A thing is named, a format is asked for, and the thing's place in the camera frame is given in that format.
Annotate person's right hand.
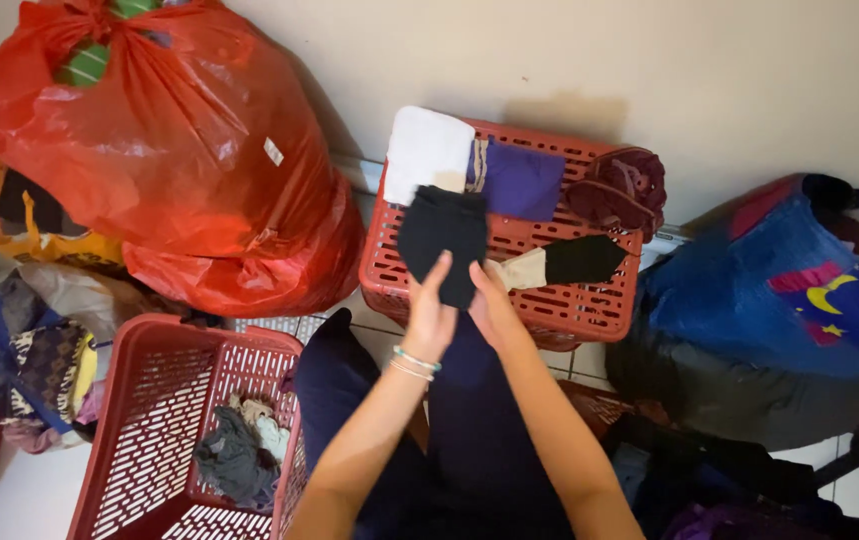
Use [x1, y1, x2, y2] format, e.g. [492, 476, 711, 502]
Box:
[468, 260, 528, 355]

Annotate person's left hand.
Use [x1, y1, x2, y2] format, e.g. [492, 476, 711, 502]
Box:
[401, 250, 459, 363]

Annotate upturned red plastic basket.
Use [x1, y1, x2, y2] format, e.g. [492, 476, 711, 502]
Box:
[359, 116, 645, 352]

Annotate black and cream garment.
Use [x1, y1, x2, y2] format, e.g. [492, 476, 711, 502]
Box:
[486, 234, 629, 293]

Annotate purple folded garment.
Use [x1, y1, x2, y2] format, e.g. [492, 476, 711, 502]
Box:
[466, 137, 567, 223]

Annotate person's dark blue trousers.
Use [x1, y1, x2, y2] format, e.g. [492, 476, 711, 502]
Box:
[293, 307, 576, 540]

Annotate white folded cloth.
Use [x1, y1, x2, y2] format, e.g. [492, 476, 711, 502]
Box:
[383, 105, 476, 207]

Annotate maroon crumpled garment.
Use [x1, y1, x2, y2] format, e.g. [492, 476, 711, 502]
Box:
[566, 147, 667, 243]

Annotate pale green small garment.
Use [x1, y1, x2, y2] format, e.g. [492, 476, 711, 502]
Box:
[230, 395, 292, 464]

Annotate grey crumpled garment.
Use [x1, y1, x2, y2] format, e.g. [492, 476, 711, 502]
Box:
[194, 406, 282, 510]

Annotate pile of dark clothes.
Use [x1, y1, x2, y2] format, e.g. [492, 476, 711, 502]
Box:
[558, 379, 859, 540]

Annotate open red laundry basket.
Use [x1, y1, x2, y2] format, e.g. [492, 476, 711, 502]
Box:
[67, 313, 309, 540]

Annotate blue moon and stars blanket bundle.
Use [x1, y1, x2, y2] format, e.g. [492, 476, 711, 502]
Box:
[605, 173, 859, 453]

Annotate large red plastic bag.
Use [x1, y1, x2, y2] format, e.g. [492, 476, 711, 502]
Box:
[0, 0, 365, 319]

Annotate heap of mixed clothes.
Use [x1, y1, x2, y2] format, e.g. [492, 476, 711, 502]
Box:
[0, 238, 198, 456]

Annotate yellow plastic bag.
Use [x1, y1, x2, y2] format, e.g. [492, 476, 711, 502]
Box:
[0, 159, 126, 265]

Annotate green striped cloth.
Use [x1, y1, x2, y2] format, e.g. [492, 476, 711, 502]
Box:
[54, 0, 162, 88]

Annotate turquoise bead bracelet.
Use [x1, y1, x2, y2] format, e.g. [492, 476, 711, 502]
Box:
[392, 345, 443, 373]

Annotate thin gold bracelet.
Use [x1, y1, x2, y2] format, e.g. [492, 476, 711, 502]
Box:
[388, 359, 435, 383]

